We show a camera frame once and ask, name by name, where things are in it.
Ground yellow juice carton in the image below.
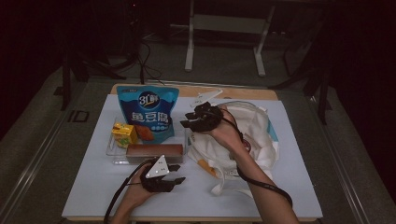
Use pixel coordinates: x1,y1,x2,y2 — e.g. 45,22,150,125
111,121,139,148

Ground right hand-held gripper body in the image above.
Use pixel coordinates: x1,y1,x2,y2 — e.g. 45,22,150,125
190,89,225,133

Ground black floor outlet frame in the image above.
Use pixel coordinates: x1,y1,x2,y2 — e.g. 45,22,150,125
67,109,91,123

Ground black metal stand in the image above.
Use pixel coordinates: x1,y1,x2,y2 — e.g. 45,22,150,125
270,18,334,125
60,52,125,111

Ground blue snack bag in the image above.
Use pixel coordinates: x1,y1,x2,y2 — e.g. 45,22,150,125
116,85,180,145

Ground white canvas tote bag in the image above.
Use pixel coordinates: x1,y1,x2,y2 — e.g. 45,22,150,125
186,101,280,199

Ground black floor cables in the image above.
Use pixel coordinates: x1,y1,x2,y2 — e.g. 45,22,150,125
136,40,163,86

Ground white metal stand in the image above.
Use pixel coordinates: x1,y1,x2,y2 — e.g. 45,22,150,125
184,0,276,77

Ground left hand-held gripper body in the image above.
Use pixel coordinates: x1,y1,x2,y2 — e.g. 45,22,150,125
139,154,176,193

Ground metal floor rail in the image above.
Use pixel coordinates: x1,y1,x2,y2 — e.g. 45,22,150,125
0,113,69,218

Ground clear plastic container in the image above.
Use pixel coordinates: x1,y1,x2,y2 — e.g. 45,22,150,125
106,116,188,166

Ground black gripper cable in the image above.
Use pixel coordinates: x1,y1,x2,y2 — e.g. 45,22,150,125
103,158,153,224

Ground long brown box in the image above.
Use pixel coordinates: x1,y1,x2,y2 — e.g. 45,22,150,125
125,143,185,165

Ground person's right hand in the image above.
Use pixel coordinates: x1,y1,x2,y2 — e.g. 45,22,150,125
203,105,248,155

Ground person's left hand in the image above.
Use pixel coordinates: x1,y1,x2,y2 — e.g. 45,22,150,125
123,163,157,209

